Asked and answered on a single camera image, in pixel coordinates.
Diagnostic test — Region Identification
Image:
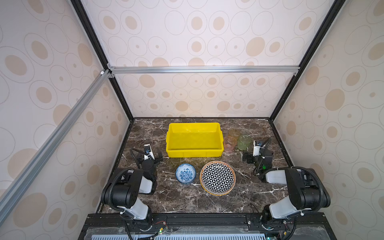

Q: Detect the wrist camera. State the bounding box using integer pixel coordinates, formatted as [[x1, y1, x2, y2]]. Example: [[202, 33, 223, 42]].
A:
[[253, 141, 263, 157], [144, 144, 153, 157]]

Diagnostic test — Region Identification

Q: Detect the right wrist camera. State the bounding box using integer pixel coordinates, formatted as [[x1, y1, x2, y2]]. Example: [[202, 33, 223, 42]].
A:
[[253, 141, 263, 157]]

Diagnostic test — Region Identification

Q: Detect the green translucent cup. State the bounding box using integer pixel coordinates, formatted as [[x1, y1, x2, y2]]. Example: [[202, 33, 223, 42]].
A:
[[237, 135, 253, 151]]

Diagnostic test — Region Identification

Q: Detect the diagonal aluminium frame bar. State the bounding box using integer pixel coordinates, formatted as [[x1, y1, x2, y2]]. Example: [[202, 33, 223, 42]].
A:
[[1, 69, 112, 225]]

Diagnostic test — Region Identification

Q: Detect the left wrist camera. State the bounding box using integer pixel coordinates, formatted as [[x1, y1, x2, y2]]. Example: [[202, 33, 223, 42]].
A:
[[144, 144, 153, 157]]

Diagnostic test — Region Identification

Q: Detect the black white flower-pattern plate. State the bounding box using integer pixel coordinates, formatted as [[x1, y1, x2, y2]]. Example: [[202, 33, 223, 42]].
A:
[[199, 161, 236, 196]]

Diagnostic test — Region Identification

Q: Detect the yellow plastic bin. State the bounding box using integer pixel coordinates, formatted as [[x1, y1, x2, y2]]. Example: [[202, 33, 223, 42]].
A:
[[166, 123, 224, 158]]

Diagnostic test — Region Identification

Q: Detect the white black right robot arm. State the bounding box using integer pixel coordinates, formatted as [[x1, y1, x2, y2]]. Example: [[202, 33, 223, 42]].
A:
[[242, 146, 331, 224]]

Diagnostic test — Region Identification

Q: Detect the pink translucent cup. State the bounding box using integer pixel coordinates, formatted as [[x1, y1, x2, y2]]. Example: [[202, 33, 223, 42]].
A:
[[224, 136, 237, 153]]

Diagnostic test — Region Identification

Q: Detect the horizontal aluminium frame bar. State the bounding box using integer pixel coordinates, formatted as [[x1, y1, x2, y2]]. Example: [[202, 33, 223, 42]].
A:
[[110, 65, 300, 74]]

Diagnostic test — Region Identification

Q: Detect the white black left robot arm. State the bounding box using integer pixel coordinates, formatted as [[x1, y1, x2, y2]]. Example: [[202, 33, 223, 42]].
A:
[[101, 144, 163, 228]]

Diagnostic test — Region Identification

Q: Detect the amber translucent cup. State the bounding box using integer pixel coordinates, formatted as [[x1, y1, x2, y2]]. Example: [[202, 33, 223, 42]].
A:
[[228, 128, 242, 140]]

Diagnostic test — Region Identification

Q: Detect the blue floral ceramic bowl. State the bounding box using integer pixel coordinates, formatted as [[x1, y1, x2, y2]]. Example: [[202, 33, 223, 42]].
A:
[[175, 163, 197, 185]]

